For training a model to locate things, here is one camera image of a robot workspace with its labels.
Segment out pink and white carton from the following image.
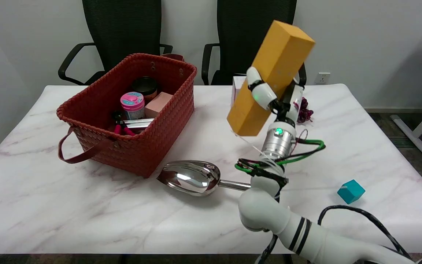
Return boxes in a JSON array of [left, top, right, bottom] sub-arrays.
[[232, 76, 248, 107]]

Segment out shiny metal scoop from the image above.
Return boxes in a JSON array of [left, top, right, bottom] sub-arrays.
[[156, 160, 252, 197]]

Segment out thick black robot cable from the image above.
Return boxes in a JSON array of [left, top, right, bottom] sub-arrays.
[[317, 205, 413, 259]]

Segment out teal cube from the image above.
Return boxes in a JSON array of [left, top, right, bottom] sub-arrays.
[[337, 179, 366, 205]]

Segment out brown woven storage basket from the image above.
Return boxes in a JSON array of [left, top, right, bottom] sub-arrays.
[[56, 53, 197, 179]]

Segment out green robot cable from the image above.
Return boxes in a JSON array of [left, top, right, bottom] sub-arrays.
[[235, 139, 326, 173]]

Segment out pink lidded jar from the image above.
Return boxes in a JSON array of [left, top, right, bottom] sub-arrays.
[[120, 92, 145, 120]]

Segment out silver metal bar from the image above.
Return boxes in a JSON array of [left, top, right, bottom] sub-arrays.
[[123, 118, 155, 132]]

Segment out pale pink block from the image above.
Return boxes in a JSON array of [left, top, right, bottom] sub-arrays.
[[145, 92, 174, 118]]

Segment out yellow rectangular box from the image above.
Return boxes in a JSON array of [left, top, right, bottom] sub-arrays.
[[227, 20, 315, 137]]

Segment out black mesh office chair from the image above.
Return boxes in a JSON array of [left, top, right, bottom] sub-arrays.
[[201, 0, 307, 86], [58, 0, 173, 86]]

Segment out white zip tie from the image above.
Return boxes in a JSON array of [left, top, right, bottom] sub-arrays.
[[233, 132, 285, 173]]

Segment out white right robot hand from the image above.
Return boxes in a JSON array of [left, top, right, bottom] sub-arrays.
[[246, 67, 305, 127]]

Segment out red handled pliers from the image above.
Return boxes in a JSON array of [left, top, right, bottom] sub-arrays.
[[111, 111, 136, 137]]

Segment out dark round tin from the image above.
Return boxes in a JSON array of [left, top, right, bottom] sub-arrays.
[[131, 76, 159, 101]]

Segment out dark purple grape bunch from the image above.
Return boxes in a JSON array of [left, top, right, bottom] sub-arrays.
[[297, 97, 314, 124]]

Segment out white desk leg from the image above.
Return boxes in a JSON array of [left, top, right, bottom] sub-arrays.
[[390, 95, 422, 165]]

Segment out thin black cable loop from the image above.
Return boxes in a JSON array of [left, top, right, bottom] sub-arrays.
[[254, 234, 279, 264]]

